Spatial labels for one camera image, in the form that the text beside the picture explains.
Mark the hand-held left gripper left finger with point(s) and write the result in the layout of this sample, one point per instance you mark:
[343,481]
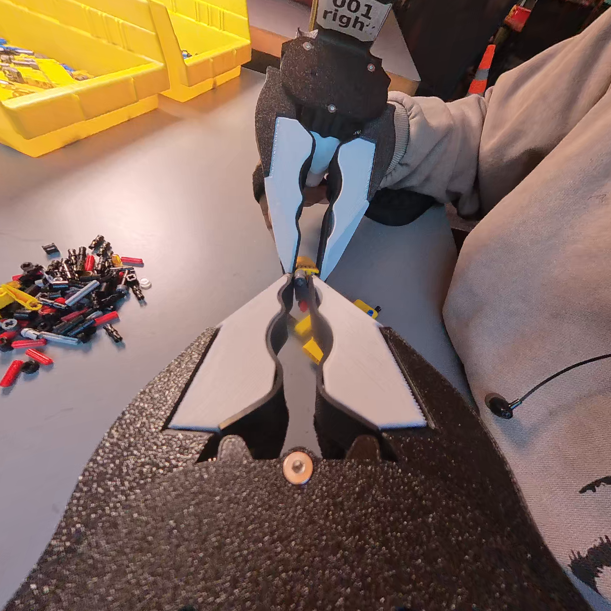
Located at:
[229,372]

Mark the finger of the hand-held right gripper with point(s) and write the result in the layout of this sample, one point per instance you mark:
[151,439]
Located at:
[286,191]
[353,200]

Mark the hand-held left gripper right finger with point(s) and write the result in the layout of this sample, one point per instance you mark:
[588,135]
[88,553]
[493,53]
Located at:
[367,372]

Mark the yellow beam assembly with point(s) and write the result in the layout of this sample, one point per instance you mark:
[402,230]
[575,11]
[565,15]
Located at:
[312,351]

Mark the small yellow connector piece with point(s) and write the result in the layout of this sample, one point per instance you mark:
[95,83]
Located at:
[306,264]

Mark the small grey connector assembly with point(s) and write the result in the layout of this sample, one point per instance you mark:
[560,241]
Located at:
[300,279]

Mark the pile of small building pieces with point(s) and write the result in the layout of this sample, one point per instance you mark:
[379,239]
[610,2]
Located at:
[71,300]

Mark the yellow storage bin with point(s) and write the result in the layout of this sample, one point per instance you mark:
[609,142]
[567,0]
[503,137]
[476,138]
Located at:
[205,62]
[95,110]

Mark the person's right forearm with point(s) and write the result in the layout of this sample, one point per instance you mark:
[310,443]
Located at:
[439,143]

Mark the person's right hand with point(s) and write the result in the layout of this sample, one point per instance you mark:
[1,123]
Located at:
[315,194]

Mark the black wrist rest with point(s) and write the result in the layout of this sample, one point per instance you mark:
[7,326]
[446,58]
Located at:
[396,210]

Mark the adjacent grey table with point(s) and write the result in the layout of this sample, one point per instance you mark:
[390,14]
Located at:
[401,47]

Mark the orange traffic cone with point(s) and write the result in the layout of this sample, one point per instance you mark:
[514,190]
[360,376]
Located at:
[483,71]

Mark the person's beige sweatshirt torso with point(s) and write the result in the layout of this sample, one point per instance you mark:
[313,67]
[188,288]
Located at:
[549,286]

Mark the heap of yellow building pieces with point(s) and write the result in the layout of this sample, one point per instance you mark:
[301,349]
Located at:
[38,67]

